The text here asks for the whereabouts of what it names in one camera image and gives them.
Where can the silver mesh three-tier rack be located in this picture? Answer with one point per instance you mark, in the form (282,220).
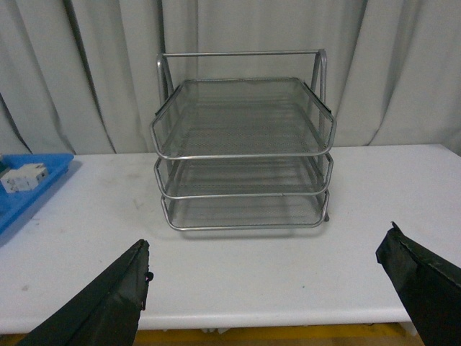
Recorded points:
(244,153)

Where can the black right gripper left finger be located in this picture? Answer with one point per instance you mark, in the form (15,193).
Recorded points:
(106,311)

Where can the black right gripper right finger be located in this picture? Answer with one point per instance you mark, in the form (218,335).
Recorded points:
(427,285)

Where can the white curtain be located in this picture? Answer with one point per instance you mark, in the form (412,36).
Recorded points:
(80,76)

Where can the blue plastic tray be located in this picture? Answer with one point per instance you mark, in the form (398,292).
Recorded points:
(13,205)

